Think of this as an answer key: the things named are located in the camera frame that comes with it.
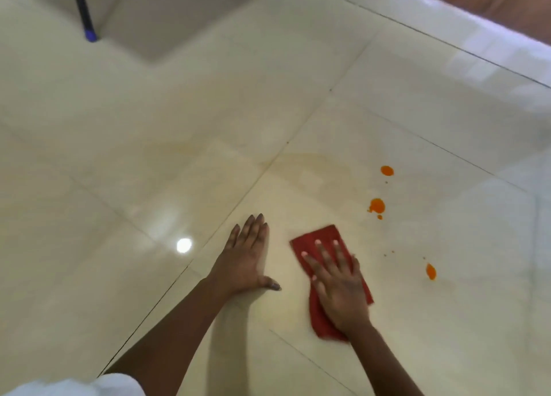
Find person's right hand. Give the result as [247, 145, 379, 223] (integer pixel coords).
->
[301, 239, 372, 336]

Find person's left forearm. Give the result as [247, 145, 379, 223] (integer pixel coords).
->
[104, 277, 233, 396]

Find white fluffy garment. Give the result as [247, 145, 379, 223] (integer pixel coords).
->
[0, 373, 145, 396]

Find orange liquid spill drops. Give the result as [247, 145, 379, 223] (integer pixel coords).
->
[366, 165, 438, 281]

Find red cloth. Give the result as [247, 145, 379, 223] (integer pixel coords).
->
[289, 224, 374, 342]

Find person's left hand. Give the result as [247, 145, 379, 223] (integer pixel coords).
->
[206, 213, 283, 300]

